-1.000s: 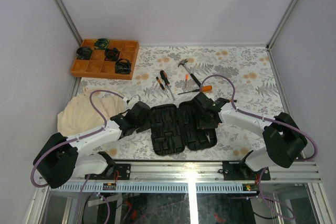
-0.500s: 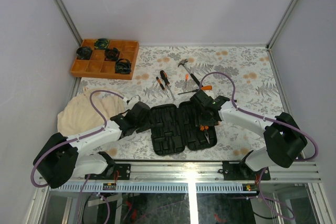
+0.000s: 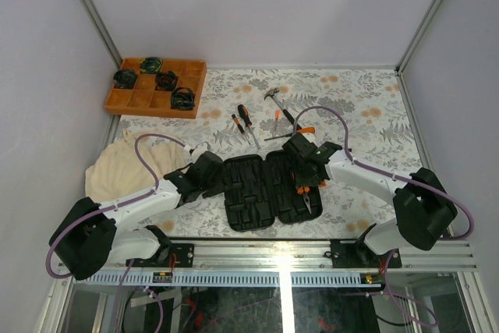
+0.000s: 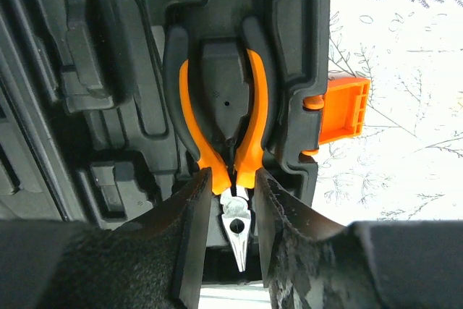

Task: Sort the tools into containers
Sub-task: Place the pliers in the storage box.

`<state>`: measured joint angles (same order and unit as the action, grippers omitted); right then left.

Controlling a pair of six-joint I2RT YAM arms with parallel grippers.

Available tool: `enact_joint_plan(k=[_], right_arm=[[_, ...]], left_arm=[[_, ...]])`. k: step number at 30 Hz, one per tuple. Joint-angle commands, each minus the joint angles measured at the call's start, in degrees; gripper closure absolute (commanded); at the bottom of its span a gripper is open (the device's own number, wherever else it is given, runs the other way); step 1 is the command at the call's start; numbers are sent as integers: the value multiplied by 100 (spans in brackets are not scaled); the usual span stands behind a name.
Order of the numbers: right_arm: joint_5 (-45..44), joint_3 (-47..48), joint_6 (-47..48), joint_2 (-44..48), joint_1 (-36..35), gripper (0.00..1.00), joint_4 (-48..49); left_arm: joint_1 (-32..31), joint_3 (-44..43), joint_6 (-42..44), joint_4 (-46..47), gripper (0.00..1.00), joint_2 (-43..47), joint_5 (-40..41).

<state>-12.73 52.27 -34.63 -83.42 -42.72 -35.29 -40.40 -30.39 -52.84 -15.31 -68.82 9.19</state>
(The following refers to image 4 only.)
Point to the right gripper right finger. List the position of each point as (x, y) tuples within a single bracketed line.
[(310, 261)]

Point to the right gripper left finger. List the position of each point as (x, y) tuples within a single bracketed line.
[(153, 261)]

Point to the orange handled pliers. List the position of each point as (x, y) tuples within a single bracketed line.
[(222, 106)]

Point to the black plastic tool case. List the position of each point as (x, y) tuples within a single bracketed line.
[(86, 134)]

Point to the floral table cloth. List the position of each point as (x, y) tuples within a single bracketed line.
[(408, 164)]

